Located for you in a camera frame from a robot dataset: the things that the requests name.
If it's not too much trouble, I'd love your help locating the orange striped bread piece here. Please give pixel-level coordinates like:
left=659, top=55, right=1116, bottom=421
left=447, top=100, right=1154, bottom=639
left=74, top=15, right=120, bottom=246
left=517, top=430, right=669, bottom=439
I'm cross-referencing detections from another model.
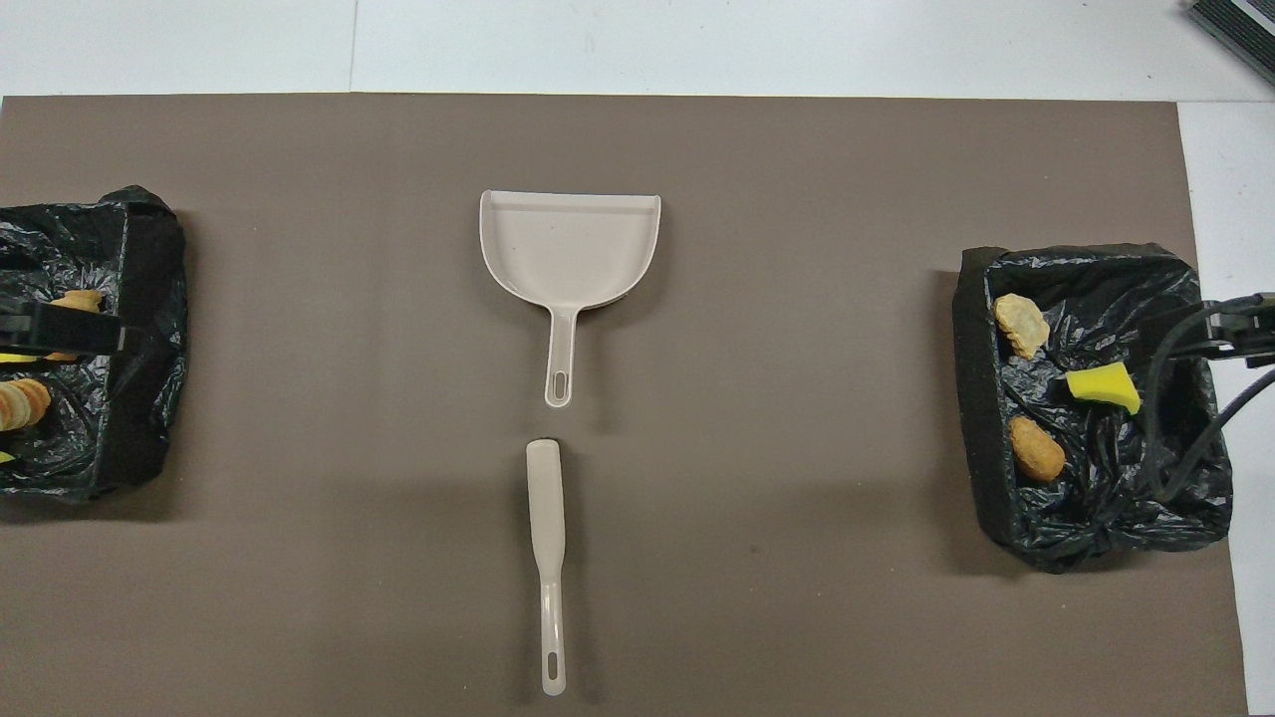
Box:
left=994, top=293, right=1051, bottom=360
left=45, top=289, right=105, bottom=362

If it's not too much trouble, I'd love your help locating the pale bread piece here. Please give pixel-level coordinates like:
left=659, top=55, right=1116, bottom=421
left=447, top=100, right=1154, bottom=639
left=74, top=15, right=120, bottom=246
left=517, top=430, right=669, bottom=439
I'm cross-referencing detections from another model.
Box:
left=0, top=378, right=53, bottom=434

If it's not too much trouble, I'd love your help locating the beige hand brush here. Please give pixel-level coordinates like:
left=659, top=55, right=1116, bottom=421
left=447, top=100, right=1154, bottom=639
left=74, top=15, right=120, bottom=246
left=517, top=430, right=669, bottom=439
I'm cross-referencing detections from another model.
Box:
left=526, top=439, right=568, bottom=696

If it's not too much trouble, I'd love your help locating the beige plastic dustpan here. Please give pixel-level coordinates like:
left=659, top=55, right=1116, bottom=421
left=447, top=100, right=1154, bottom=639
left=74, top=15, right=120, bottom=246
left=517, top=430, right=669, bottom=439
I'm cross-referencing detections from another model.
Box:
left=479, top=190, right=662, bottom=409

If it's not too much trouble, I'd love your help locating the brown potato-shaped bun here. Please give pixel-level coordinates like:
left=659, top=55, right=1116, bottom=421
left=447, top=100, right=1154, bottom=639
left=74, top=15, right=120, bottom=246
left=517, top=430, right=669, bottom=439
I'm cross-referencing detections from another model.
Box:
left=1008, top=416, right=1066, bottom=484

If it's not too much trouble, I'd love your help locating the black bag-lined bin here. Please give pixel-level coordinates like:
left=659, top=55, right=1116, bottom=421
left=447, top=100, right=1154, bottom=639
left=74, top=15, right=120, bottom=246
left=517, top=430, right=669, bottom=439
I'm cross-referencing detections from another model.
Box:
left=951, top=242, right=1234, bottom=575
left=0, top=185, right=188, bottom=502

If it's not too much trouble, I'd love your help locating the brown table mat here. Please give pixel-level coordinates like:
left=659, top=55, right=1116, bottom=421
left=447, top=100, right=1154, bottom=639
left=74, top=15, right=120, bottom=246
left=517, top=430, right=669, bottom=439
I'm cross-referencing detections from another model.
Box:
left=0, top=94, right=1248, bottom=717

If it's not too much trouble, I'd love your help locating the black ribbed device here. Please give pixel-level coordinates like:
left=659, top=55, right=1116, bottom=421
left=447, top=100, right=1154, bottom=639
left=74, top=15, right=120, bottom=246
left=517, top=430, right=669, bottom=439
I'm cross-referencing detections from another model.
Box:
left=1187, top=0, right=1275, bottom=87

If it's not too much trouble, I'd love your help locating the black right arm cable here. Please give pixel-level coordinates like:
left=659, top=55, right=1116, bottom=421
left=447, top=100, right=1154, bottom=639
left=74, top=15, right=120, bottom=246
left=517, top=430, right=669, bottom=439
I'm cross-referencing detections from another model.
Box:
left=1144, top=299, right=1275, bottom=504

